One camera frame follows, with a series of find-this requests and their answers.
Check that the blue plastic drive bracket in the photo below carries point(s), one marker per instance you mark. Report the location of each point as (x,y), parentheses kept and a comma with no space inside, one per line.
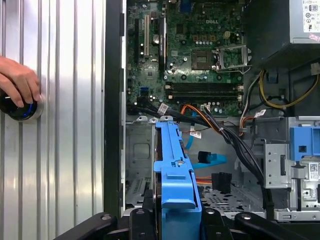
(297,140)

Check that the hard disk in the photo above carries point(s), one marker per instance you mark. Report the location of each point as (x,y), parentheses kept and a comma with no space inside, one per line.
(177,195)

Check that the black expansion slot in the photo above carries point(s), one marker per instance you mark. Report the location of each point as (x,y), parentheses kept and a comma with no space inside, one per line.
(136,37)

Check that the grey metal disk bay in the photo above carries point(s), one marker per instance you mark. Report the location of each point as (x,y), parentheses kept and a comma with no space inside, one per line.
(140,155)

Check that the black graphics card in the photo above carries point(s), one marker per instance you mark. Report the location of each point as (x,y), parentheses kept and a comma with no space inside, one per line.
(162,42)

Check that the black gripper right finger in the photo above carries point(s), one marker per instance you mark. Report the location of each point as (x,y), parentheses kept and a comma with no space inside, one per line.
(212,225)

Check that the black RAM slot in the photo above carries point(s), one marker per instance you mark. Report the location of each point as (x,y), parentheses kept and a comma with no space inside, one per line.
(205,86)
(205,96)

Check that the person hand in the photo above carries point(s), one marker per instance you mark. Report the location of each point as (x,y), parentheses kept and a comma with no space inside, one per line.
(17,80)

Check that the white expansion slot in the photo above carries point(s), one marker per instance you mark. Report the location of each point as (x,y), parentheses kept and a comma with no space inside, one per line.
(146,35)

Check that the CPU socket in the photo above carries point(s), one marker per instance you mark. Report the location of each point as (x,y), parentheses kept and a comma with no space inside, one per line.
(201,60)

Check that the black PC case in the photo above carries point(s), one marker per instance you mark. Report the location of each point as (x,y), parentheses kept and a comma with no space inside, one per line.
(112,100)

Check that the green motherboard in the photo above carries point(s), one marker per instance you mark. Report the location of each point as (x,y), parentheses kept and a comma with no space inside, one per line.
(187,22)

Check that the metal socket cover frame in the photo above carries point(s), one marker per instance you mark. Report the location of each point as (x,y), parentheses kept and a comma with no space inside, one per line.
(233,66)

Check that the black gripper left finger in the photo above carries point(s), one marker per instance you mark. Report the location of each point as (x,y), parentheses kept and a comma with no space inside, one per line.
(140,225)

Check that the grey metal drive cage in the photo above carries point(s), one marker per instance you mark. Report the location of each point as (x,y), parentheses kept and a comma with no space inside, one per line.
(275,160)

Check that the grey power supply unit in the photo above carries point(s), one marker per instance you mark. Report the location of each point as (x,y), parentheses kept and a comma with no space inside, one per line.
(270,30)

